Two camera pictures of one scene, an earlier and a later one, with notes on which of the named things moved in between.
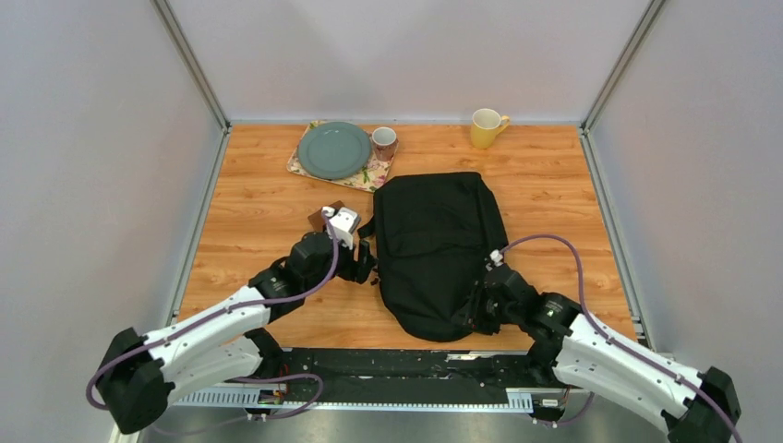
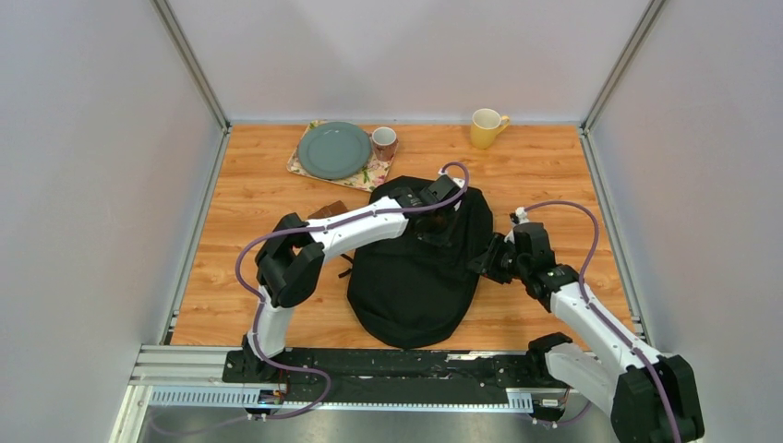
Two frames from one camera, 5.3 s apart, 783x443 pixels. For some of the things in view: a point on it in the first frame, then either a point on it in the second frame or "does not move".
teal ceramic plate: x=333 y=149 does not move
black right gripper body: x=489 y=317 to x=508 y=265
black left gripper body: x=316 y=281 to x=441 y=233
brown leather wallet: x=316 y=220 does not move
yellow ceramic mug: x=487 y=123 does not move
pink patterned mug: x=385 y=141 does not move
